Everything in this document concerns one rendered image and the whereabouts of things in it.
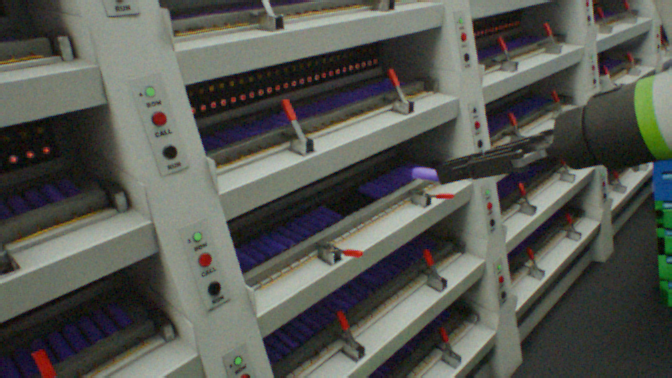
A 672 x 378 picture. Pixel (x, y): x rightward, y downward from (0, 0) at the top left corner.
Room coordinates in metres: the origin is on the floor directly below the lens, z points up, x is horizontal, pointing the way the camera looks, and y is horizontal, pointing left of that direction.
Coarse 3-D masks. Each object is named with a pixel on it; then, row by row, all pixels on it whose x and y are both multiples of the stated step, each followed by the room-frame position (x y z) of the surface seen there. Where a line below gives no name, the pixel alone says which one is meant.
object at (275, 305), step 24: (408, 144) 1.17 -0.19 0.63; (360, 168) 1.07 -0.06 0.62; (432, 168) 1.10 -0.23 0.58; (312, 192) 0.98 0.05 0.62; (432, 192) 1.01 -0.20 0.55; (456, 192) 1.00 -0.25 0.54; (408, 216) 0.91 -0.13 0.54; (432, 216) 0.95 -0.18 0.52; (360, 240) 0.84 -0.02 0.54; (384, 240) 0.85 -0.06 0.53; (408, 240) 0.90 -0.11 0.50; (312, 264) 0.78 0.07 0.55; (336, 264) 0.77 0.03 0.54; (360, 264) 0.81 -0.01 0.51; (264, 288) 0.72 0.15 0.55; (288, 288) 0.72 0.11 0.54; (312, 288) 0.73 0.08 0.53; (336, 288) 0.77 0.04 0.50; (264, 312) 0.67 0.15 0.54; (288, 312) 0.70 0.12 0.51; (264, 336) 0.67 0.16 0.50
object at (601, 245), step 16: (560, 0) 1.54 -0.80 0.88; (576, 0) 1.51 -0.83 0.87; (528, 16) 1.62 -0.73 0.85; (544, 16) 1.58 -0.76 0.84; (560, 16) 1.55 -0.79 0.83; (576, 16) 1.51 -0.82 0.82; (592, 16) 1.56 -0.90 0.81; (592, 32) 1.55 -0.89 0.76; (592, 48) 1.54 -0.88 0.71; (576, 64) 1.52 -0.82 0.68; (544, 80) 1.60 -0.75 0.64; (560, 80) 1.56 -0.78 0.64; (576, 80) 1.53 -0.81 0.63; (592, 192) 1.51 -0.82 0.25; (608, 208) 1.55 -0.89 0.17; (608, 224) 1.54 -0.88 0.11; (592, 240) 1.53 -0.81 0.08; (608, 240) 1.54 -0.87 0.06; (592, 256) 1.53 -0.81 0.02; (608, 256) 1.53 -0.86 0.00
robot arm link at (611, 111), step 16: (608, 80) 0.55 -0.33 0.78; (592, 96) 0.55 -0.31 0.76; (608, 96) 0.53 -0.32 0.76; (624, 96) 0.51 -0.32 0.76; (592, 112) 0.53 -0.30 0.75; (608, 112) 0.52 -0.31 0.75; (624, 112) 0.50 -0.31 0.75; (592, 128) 0.52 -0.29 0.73; (608, 128) 0.51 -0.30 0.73; (624, 128) 0.50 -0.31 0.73; (592, 144) 0.52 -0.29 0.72; (608, 144) 0.51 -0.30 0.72; (624, 144) 0.50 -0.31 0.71; (640, 144) 0.49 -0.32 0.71; (608, 160) 0.52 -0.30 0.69; (624, 160) 0.51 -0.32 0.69; (640, 160) 0.50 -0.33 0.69; (656, 160) 0.50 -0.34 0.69
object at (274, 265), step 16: (400, 192) 0.97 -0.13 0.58; (368, 208) 0.91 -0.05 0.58; (384, 208) 0.93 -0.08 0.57; (336, 224) 0.86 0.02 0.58; (352, 224) 0.87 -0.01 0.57; (320, 240) 0.81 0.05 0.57; (288, 256) 0.76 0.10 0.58; (304, 256) 0.79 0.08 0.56; (256, 272) 0.73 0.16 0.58; (272, 272) 0.74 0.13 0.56; (288, 272) 0.74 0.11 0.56
